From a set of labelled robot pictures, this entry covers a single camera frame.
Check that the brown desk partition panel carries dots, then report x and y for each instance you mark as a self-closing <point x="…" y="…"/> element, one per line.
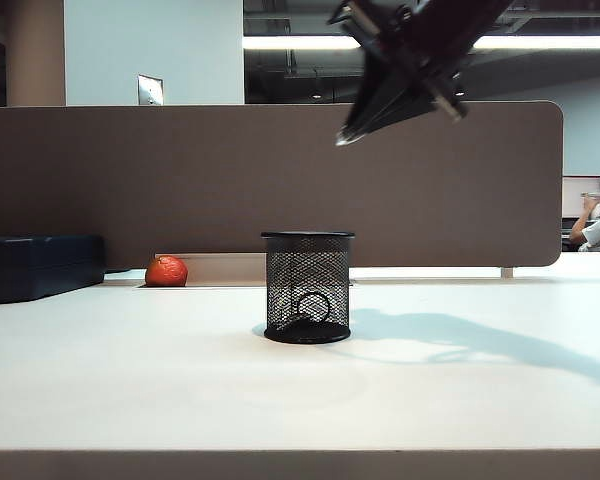
<point x="230" y="175"/>

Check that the black mesh basket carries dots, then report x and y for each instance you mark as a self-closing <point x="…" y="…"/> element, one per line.
<point x="307" y="334"/>

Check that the white partition support foot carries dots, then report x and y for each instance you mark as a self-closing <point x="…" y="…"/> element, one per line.
<point x="506" y="273"/>

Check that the silver wall switch plate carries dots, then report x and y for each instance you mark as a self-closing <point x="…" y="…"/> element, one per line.
<point x="150" y="91"/>

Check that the white computer monitor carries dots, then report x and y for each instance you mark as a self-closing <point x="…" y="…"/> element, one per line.
<point x="572" y="197"/>

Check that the person in white shirt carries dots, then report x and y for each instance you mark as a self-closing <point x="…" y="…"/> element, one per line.
<point x="597" y="230"/>

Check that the dark blue box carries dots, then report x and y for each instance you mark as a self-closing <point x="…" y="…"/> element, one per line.
<point x="35" y="267"/>

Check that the long ceiling light strip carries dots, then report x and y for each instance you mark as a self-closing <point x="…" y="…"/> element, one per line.
<point x="300" y="42"/>

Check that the bunch of keys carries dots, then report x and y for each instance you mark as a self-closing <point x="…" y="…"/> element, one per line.
<point x="305" y="324"/>

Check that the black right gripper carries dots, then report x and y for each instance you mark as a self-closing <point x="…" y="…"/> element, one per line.
<point x="430" y="35"/>

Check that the orange fruit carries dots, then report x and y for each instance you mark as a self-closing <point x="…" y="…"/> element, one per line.
<point x="166" y="272"/>

